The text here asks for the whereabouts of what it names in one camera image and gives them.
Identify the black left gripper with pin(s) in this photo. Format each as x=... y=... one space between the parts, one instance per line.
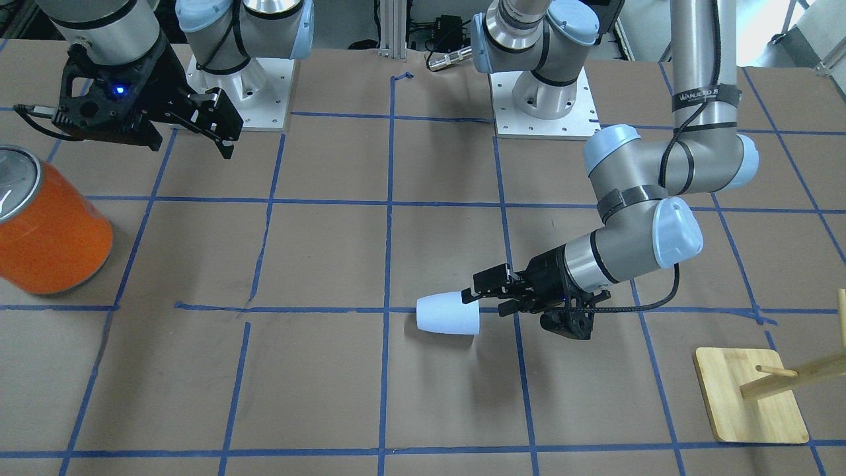
x=546 y=273

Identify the orange cylindrical can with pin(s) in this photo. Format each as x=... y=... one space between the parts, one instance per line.
x=52 y=237

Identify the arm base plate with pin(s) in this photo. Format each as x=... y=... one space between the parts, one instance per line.
x=525 y=108
x=261 y=91

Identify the wooden cup rack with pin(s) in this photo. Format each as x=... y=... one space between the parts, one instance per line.
x=748 y=393

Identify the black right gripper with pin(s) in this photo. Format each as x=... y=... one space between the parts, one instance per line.
x=166 y=80

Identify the light blue paper cup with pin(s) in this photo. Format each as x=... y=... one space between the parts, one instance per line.
x=446 y=313

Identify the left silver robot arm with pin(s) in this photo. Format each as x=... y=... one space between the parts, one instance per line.
x=630 y=263

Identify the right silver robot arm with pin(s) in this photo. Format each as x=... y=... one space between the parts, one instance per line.
x=223 y=35

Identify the aluminium frame post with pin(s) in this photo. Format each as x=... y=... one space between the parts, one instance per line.
x=393 y=22

